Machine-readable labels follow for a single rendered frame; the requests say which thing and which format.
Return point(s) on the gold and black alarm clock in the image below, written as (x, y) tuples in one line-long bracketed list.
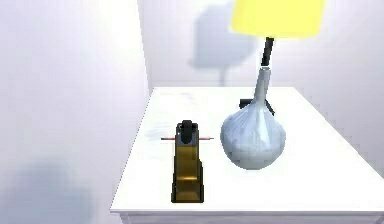
[(186, 166)]

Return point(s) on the white table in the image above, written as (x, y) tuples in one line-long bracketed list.
[(320, 173)]

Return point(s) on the grey lamp with yellow shade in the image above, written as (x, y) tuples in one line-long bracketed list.
[(253, 140)]

